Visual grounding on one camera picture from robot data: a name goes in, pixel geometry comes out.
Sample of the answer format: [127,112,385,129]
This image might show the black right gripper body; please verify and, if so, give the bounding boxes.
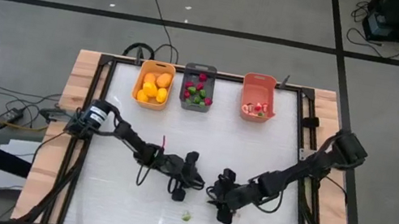
[211,168,267,224]

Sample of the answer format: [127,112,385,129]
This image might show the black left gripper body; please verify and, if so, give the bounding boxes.
[153,145,204,206]

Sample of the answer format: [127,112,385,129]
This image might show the green-capped toy mushroom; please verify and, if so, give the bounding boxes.
[180,209,193,223]

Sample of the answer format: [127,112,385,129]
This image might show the yellow toy lemon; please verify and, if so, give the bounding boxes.
[135,88,151,104]
[153,86,169,106]
[140,81,160,99]

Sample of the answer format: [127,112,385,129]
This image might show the grey plastic basket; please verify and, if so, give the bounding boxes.
[176,61,220,114]

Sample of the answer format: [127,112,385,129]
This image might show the orange toy mango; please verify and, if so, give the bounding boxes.
[155,71,174,90]
[142,71,157,86]

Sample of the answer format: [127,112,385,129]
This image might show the yellow plastic basket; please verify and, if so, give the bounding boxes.
[129,57,178,114]

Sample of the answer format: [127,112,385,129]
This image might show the orange plastic basket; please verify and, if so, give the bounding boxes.
[236,71,283,127]

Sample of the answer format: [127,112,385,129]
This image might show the white flat box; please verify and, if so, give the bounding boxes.
[0,134,44,197]

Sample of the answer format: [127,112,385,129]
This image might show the black power adapter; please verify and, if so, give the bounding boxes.
[0,105,27,134]

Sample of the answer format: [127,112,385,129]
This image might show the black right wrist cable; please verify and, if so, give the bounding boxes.
[254,186,285,217]

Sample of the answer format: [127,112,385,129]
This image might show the looped black cables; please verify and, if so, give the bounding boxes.
[121,36,182,67]

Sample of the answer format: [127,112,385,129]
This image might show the long black floor cable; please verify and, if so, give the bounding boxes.
[129,0,186,65]

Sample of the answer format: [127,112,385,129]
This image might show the orange floor cable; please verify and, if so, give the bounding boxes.
[0,97,53,135]

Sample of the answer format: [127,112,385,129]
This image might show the tangled black cables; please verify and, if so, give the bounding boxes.
[342,0,399,62]

